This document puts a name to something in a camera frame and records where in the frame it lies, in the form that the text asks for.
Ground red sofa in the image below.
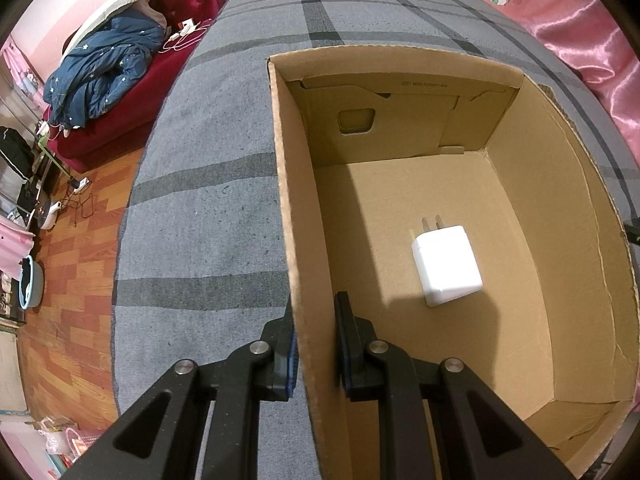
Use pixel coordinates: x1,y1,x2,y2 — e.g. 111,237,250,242
46,0,227,174

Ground large white charger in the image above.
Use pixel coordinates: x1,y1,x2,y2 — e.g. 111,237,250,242
410,214,485,309

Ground white kettle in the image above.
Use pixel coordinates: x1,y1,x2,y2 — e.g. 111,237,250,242
38,200,64,231

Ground pink printed cloth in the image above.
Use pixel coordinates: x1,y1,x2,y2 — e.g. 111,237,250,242
0,220,37,274

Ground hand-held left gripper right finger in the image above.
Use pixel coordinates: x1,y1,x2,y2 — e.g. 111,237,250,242
333,291,576,480

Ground brown cloth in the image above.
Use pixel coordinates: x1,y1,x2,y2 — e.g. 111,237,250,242
134,0,168,29

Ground cardboard box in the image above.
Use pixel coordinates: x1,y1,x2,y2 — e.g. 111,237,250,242
265,42,640,480

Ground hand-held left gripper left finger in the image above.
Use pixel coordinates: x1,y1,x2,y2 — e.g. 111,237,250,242
60,294,301,480

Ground blue star-print quilt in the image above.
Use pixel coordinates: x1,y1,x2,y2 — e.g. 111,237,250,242
42,10,167,129

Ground pink plastic bag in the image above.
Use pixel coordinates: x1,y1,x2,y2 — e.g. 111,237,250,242
36,415,84,462

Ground teal basin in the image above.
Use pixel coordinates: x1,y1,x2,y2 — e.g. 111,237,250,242
17,255,47,311

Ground pink satin curtain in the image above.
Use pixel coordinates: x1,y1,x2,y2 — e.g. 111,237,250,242
500,0,640,134

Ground white pillow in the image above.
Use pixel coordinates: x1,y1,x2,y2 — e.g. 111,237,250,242
62,0,156,57

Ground white charging cables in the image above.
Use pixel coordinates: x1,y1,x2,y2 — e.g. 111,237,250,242
161,18,212,54

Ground grey plaid blanket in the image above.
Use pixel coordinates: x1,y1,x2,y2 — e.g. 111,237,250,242
111,0,633,480

